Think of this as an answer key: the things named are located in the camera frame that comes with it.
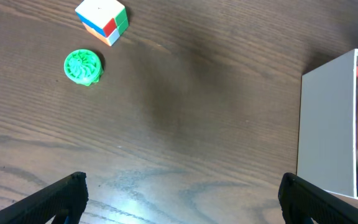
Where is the white cardboard box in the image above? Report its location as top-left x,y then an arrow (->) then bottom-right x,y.
296,49 -> 358,199

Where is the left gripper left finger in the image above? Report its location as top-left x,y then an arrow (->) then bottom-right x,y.
0,172 -> 88,224

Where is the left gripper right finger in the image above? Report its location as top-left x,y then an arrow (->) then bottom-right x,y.
278,172 -> 358,224

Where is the green round ridged disc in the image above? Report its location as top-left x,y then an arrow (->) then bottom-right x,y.
63,49 -> 104,86

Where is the multicolour puzzle cube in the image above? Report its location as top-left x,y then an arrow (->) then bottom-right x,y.
75,0 -> 129,46

